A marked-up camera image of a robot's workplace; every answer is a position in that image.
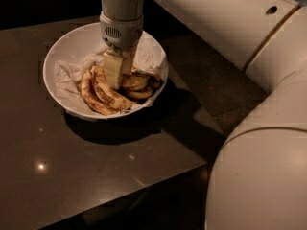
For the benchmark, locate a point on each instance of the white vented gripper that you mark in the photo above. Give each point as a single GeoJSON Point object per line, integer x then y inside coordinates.
{"type": "Point", "coordinates": [122, 34]}

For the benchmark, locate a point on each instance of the curved spotted banana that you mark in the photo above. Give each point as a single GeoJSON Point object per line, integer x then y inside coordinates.
{"type": "Point", "coordinates": [134, 82]}

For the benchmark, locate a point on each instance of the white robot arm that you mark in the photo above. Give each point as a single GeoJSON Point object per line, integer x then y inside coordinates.
{"type": "Point", "coordinates": [259, 178]}

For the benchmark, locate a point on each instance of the white paper bowl liner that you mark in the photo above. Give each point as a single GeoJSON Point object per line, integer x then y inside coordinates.
{"type": "Point", "coordinates": [150, 56]}

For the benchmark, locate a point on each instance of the large spotted middle banana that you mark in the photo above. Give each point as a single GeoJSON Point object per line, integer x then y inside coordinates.
{"type": "Point", "coordinates": [106, 94]}

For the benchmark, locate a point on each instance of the lower right yellow banana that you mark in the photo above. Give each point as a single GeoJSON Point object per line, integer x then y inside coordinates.
{"type": "Point", "coordinates": [141, 94]}

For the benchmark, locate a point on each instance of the white round bowl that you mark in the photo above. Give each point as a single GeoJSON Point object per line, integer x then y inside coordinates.
{"type": "Point", "coordinates": [70, 48]}

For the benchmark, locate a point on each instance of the leftmost spotted banana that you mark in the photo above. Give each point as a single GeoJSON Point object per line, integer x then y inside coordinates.
{"type": "Point", "coordinates": [90, 97]}

